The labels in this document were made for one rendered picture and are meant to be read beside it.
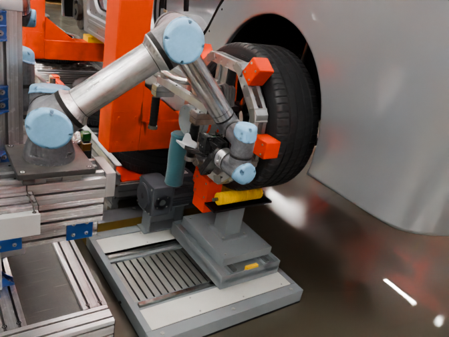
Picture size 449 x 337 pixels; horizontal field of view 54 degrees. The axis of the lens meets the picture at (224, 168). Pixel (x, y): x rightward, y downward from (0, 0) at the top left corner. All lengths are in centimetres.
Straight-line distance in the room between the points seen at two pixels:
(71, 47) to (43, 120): 291
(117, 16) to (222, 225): 110
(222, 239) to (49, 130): 122
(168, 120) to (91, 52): 193
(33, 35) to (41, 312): 267
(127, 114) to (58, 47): 195
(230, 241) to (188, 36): 127
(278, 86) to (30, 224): 102
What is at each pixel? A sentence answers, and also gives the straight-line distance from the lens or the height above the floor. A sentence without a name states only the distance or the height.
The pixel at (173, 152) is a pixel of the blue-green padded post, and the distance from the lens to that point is 200.
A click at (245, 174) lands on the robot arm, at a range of 141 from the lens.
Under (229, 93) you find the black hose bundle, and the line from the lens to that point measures 168.
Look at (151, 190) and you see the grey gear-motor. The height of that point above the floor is 39.
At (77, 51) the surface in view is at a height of 60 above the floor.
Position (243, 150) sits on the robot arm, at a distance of 139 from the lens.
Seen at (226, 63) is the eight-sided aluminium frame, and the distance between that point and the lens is 185.
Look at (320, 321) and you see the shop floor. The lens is 228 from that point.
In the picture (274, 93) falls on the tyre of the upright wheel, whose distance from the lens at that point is 174.
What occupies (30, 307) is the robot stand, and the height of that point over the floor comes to 21.
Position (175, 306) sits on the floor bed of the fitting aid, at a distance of 202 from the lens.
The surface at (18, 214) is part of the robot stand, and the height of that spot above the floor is 73.
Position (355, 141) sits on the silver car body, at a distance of 165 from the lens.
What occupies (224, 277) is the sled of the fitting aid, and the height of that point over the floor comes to 16.
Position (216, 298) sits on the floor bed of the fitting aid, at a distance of 210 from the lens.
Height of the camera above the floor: 143
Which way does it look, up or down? 24 degrees down
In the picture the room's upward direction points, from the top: 11 degrees clockwise
